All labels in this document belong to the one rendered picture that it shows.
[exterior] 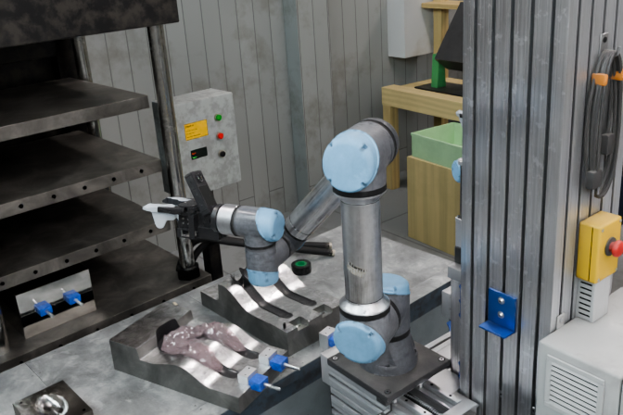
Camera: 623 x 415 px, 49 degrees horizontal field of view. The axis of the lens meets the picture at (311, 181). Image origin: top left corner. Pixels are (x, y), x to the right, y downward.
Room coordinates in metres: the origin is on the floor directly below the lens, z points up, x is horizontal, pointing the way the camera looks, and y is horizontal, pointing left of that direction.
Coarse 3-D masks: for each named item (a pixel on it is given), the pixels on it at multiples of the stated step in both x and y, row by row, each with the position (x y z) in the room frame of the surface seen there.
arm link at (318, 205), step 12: (384, 120) 1.46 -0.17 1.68; (396, 132) 1.45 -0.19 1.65; (396, 144) 1.49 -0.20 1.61; (324, 180) 1.54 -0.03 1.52; (312, 192) 1.55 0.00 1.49; (324, 192) 1.52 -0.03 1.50; (300, 204) 1.57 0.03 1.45; (312, 204) 1.54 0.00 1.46; (324, 204) 1.53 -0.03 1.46; (336, 204) 1.53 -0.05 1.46; (288, 216) 1.60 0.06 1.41; (300, 216) 1.56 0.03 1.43; (312, 216) 1.54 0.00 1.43; (324, 216) 1.54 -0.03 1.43; (288, 228) 1.57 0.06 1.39; (300, 228) 1.56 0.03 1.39; (312, 228) 1.56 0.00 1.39; (288, 240) 1.57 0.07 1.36; (300, 240) 1.57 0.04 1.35
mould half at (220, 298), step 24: (216, 288) 2.29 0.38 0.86; (240, 288) 2.15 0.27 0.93; (264, 288) 2.18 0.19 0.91; (312, 288) 2.19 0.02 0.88; (216, 312) 2.21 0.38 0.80; (240, 312) 2.09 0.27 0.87; (264, 312) 2.05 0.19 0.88; (312, 312) 2.02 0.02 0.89; (336, 312) 2.04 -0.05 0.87; (264, 336) 1.99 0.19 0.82; (288, 336) 1.91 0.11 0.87; (312, 336) 1.97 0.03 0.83
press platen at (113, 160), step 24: (24, 144) 2.94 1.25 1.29; (48, 144) 2.91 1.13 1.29; (72, 144) 2.89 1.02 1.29; (96, 144) 2.86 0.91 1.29; (0, 168) 2.60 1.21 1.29; (24, 168) 2.57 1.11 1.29; (48, 168) 2.55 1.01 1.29; (72, 168) 2.53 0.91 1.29; (96, 168) 2.51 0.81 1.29; (120, 168) 2.49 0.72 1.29; (144, 168) 2.52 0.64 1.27; (0, 192) 2.30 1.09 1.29; (24, 192) 2.28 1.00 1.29; (48, 192) 2.27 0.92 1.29; (72, 192) 2.33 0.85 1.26; (0, 216) 2.16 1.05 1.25
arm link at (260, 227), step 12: (240, 216) 1.49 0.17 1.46; (252, 216) 1.48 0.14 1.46; (264, 216) 1.47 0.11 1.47; (276, 216) 1.48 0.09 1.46; (240, 228) 1.48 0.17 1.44; (252, 228) 1.47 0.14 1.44; (264, 228) 1.46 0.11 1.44; (276, 228) 1.47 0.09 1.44; (252, 240) 1.47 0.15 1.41; (264, 240) 1.47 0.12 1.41; (276, 240) 1.47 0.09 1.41
